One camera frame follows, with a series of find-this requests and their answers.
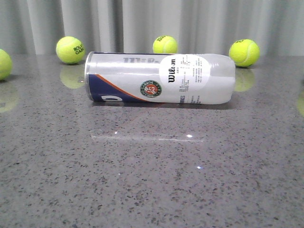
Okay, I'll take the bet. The white Wilson tennis ball can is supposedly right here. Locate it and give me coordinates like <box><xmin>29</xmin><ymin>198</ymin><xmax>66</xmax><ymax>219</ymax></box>
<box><xmin>85</xmin><ymin>52</ymin><xmax>236</xmax><ymax>105</ymax></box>

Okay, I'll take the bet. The yellow tennis ball middle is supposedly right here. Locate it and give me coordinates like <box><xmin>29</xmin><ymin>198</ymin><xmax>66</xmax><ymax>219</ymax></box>
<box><xmin>152</xmin><ymin>36</ymin><xmax>178</xmax><ymax>54</ymax></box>

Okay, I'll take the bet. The yellow Roland Garros tennis ball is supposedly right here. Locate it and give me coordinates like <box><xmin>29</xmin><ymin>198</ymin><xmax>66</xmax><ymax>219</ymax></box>
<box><xmin>56</xmin><ymin>36</ymin><xmax>86</xmax><ymax>64</ymax></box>

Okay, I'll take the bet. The yellow tennis ball right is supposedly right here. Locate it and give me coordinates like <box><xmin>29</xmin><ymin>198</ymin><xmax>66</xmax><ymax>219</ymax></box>
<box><xmin>228</xmin><ymin>39</ymin><xmax>260</xmax><ymax>67</ymax></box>

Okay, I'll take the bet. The Wilson 3 tennis ball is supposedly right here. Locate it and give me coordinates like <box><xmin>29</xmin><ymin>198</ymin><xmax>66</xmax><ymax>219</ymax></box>
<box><xmin>0</xmin><ymin>49</ymin><xmax>12</xmax><ymax>80</ymax></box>

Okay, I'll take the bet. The white pleated curtain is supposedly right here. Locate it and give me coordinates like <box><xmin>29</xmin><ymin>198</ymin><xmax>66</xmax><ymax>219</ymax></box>
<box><xmin>0</xmin><ymin>0</ymin><xmax>304</xmax><ymax>56</ymax></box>

